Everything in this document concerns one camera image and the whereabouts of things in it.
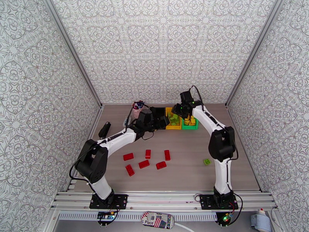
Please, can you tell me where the white cable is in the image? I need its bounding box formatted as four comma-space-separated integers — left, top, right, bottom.
174, 222, 194, 232

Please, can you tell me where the black plastic bin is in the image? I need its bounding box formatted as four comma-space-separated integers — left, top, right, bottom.
150, 107, 167, 130

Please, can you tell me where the black oblong device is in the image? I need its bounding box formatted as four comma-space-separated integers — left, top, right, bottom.
98, 121, 112, 140

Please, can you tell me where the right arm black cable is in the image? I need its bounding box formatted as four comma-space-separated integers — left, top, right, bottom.
189, 85, 204, 104

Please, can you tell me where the flag print pouch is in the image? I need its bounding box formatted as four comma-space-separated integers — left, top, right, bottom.
141, 211, 175, 229

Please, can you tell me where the white bottle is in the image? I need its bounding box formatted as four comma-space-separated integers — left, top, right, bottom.
250, 208, 272, 232

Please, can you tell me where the green plastic bin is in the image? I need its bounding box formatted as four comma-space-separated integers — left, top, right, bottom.
181, 110, 199, 130

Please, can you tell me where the aluminium corner post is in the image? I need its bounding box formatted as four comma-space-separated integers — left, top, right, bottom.
225, 0, 284, 108
41, 0, 104, 108

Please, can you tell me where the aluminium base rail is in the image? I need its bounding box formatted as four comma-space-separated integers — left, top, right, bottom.
51, 191, 277, 213

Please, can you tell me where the white container blue label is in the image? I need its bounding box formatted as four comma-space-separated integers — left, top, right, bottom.
122, 115, 132, 130

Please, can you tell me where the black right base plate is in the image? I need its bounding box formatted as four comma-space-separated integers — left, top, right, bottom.
200, 194, 239, 211

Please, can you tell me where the yellow plastic bin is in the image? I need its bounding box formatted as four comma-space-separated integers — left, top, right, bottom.
165, 107, 182, 130

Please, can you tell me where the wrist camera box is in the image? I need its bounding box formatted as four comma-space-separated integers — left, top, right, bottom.
180, 91, 194, 103
138, 109, 153, 124

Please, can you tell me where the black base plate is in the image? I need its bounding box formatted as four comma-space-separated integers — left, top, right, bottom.
200, 194, 239, 211
89, 194, 129, 210

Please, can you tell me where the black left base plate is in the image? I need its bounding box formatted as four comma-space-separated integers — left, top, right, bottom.
89, 194, 129, 210

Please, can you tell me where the slotted white cable duct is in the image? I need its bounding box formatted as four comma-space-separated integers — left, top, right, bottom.
58, 212, 218, 222

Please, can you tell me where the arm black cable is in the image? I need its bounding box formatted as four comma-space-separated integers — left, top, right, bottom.
125, 106, 156, 141
189, 85, 204, 104

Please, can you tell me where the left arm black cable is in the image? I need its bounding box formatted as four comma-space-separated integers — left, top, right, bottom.
125, 106, 156, 141

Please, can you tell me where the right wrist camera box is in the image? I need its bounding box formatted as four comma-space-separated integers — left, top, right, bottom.
180, 91, 194, 103

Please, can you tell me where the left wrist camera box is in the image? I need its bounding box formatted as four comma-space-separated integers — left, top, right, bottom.
138, 109, 153, 124

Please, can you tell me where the pink pen cup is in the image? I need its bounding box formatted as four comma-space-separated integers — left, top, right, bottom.
132, 101, 146, 119

